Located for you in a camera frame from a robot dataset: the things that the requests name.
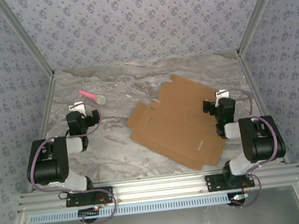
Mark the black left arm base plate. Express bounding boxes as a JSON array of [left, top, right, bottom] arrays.
[[64, 186, 115, 209]]

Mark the aluminium mounting rail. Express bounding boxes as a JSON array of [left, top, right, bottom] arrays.
[[15, 162, 299, 215]]

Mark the black controller board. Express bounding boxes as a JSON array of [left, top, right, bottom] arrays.
[[77, 206, 102, 224], [227, 192, 250, 208]]

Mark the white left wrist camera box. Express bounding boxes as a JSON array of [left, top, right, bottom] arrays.
[[68, 101, 86, 113]]

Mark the aluminium frame post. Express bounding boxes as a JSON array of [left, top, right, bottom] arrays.
[[0, 0, 56, 81], [231, 0, 291, 57]]

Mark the brown cardboard box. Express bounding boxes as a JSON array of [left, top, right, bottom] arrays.
[[122, 70, 230, 178]]

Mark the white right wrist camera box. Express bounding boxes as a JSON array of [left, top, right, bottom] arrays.
[[215, 88, 230, 100]]

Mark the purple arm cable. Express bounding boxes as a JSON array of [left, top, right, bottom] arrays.
[[220, 84, 286, 210], [22, 105, 120, 224]]

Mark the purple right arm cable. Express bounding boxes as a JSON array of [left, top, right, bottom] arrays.
[[220, 84, 286, 210]]

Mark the aluminium table side rail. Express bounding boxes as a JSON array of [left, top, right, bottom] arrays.
[[238, 49, 289, 167], [16, 72, 68, 194]]

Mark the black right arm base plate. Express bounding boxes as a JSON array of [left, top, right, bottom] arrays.
[[204, 170, 256, 194]]

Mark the pink toy microphone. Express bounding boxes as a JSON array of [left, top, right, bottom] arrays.
[[78, 87, 107, 108]]

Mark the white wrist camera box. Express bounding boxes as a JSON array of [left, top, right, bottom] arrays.
[[215, 88, 230, 100], [68, 101, 86, 113]]

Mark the light blue slotted cable duct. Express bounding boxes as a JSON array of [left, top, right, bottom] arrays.
[[28, 192, 238, 224]]

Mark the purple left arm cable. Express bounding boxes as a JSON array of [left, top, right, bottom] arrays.
[[22, 105, 120, 224]]

